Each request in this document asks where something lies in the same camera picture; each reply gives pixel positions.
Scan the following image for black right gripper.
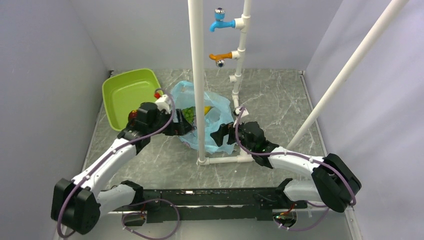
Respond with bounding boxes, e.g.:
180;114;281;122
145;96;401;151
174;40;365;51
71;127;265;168
210;116;256;153

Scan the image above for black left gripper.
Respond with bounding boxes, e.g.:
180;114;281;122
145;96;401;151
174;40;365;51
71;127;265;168
148;108;194;136

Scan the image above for green fake grape bunch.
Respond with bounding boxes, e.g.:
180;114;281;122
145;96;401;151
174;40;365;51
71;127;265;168
181;106;196;124

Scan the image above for yellow fake mango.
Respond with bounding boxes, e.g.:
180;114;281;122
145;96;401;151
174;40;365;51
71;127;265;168
204;106;212;115

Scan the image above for light blue printed plastic bag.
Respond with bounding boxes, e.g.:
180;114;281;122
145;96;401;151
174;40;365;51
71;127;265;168
170;80;234;154

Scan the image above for dark red fake apple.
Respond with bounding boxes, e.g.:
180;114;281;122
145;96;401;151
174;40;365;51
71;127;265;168
128;110;138;122

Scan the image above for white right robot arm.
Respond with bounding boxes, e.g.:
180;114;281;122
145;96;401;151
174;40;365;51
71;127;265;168
210;121;362;213

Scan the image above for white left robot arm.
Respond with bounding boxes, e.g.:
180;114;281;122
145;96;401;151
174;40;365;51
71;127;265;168
51;102;194;239

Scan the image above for lime green plastic basin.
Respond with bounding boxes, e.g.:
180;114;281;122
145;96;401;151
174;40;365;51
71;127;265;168
102;68;161;131

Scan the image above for orange plastic faucet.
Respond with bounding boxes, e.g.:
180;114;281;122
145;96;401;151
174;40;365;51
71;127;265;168
209;52;233;68

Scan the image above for blue plastic faucet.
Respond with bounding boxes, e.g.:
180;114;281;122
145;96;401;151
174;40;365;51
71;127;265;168
209;7;236;32

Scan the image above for white diagonal pole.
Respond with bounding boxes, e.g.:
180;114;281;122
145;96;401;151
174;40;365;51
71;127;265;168
287;0;409;150

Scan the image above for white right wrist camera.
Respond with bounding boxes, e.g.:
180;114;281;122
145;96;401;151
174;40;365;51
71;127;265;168
233;105;249;127

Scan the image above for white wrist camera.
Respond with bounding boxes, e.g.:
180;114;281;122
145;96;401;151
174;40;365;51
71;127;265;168
154;92;172;114
233;105;249;127

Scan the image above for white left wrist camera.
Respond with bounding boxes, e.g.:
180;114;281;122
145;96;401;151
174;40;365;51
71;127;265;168
154;92;172;114

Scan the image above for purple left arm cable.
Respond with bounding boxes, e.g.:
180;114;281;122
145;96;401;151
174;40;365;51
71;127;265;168
56;88;181;240

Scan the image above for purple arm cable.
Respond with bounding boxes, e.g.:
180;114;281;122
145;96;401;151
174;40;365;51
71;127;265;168
234;105;357;233
56;88;181;240

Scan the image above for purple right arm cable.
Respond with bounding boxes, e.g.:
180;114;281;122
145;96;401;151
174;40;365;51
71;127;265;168
234;105;357;233

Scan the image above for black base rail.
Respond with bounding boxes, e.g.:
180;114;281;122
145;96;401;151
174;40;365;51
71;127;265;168
118;187;307;223

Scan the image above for white PVC pipe frame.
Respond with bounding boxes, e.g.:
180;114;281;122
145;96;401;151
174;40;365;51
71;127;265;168
187;0;256;166

